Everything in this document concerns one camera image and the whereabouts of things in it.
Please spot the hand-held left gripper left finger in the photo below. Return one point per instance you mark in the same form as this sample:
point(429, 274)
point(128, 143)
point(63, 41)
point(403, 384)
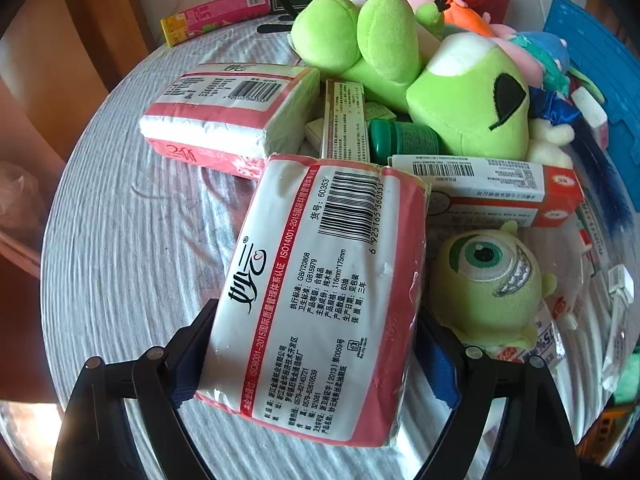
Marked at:
point(185, 380)

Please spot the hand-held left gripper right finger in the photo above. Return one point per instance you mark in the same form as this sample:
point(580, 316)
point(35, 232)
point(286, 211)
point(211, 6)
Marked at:
point(440, 367)

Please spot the pink tissue pack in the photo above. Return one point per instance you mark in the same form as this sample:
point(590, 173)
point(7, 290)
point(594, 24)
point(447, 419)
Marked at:
point(310, 310)
point(220, 110)

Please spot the white plush with blue cloth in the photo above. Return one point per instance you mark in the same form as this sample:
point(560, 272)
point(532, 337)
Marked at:
point(550, 135)

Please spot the green frog plush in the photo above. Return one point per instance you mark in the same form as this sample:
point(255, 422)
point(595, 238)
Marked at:
point(450, 110)

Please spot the blue plastic crate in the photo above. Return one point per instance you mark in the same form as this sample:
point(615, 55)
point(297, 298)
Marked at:
point(600, 60)

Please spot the green one-eyed monster plush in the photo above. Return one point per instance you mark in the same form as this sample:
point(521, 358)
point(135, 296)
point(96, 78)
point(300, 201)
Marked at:
point(480, 285)

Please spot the clear packet with blue print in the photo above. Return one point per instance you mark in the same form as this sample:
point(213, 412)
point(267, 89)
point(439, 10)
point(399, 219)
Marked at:
point(542, 340)

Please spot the red white toothpaste box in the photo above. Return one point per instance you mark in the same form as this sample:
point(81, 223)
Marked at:
point(500, 185)

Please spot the blue bristle brush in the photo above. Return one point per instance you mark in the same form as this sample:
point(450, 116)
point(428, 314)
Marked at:
point(600, 180)

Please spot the brown long carton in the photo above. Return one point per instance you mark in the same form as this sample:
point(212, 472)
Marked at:
point(345, 120)

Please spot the small cream box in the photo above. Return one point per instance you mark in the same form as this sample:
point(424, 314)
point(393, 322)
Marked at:
point(315, 132)

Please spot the white pink small box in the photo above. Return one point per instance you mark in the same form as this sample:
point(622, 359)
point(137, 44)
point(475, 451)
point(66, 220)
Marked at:
point(590, 115)

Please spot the teal pink plush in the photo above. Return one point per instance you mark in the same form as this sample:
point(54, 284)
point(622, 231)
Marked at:
point(540, 55)

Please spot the pink cylindrical can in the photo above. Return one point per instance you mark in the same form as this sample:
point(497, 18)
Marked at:
point(220, 12)

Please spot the wooden framed padded headboard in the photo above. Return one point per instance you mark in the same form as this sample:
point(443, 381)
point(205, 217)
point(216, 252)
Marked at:
point(100, 0)

